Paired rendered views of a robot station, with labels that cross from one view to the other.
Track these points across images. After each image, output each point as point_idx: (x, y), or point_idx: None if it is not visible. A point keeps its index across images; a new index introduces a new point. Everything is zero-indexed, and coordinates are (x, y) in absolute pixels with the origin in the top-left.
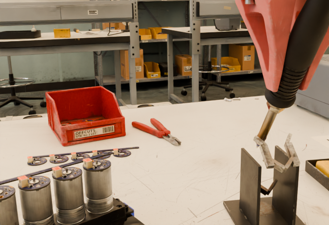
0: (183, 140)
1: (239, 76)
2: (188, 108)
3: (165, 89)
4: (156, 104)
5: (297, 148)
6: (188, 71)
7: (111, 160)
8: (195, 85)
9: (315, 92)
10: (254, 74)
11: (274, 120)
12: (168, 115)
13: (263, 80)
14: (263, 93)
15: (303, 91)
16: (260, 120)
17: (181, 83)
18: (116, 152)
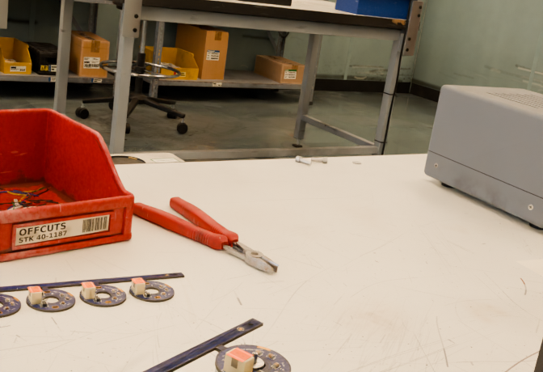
0: (272, 258)
1: (192, 90)
2: (230, 175)
3: (39, 100)
4: (148, 158)
5: (512, 289)
6: (92, 69)
7: (137, 311)
8: (120, 103)
9: (498, 164)
10: (221, 89)
11: (424, 217)
12: (198, 189)
13: (238, 103)
14: (241, 129)
15: (469, 160)
16: (396, 214)
17: (75, 91)
18: (142, 289)
